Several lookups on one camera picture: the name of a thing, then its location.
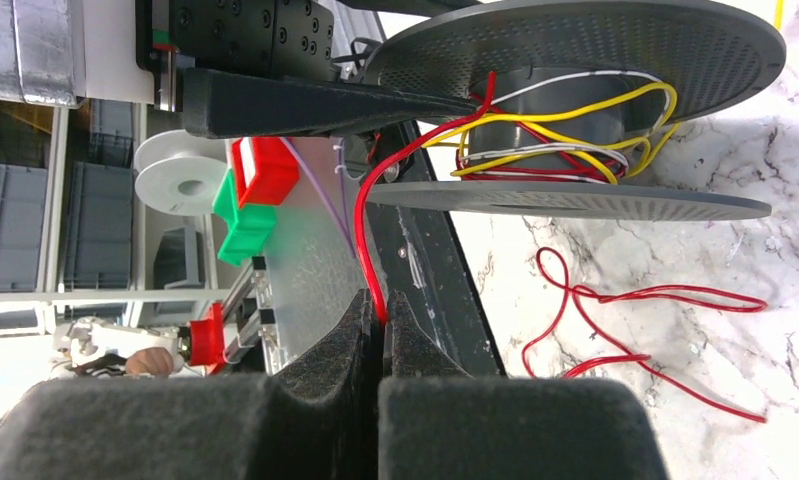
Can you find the white wound cable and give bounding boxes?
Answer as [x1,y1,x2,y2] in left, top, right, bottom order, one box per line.
[461,70,672,183]

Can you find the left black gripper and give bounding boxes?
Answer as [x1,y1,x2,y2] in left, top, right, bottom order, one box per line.
[134,0,476,139]

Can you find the green plastic block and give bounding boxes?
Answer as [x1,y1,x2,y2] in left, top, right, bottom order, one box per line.
[213,169,276,267]

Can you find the white empty spool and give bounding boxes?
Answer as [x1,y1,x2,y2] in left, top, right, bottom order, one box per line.
[133,129,228,217]

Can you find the yellow wound cable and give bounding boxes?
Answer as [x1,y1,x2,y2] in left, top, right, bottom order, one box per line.
[425,82,680,185]

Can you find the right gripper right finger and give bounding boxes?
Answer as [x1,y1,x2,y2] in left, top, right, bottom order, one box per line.
[378,292,667,479]

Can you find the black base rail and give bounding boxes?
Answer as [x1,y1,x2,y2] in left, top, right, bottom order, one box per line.
[366,201,506,376]

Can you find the red plastic block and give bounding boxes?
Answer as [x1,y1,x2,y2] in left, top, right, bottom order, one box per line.
[230,137,299,209]

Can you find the black cable spool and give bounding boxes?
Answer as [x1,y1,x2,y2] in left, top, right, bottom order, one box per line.
[366,1,786,221]

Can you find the grey storage crates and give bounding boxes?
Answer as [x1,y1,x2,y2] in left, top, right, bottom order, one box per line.
[0,99,135,293]

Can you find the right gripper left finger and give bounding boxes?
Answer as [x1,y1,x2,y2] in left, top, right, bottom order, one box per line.
[0,291,373,479]

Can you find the red cable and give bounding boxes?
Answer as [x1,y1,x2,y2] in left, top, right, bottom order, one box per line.
[353,70,769,424]

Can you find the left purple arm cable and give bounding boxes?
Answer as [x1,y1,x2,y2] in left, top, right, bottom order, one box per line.
[279,137,361,260]

